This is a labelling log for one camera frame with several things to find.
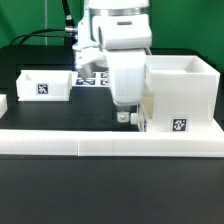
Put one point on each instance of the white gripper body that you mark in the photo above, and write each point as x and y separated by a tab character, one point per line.
126	75

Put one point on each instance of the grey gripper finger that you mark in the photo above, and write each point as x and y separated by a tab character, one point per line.
123	114

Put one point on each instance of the white front drawer tray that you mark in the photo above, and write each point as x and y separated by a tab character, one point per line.
143	116

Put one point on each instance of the white drawer tray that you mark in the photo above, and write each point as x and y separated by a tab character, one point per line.
44	85
143	116

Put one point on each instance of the white drawer cabinet box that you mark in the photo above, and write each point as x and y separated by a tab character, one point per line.
184	91

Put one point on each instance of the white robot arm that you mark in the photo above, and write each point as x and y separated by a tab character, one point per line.
115	36

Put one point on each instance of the white marker sheet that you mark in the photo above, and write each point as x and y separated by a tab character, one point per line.
99	79

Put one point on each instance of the white L-shaped fence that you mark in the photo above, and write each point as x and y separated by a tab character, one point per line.
73	143

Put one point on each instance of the white block left edge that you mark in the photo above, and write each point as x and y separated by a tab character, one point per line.
3	104

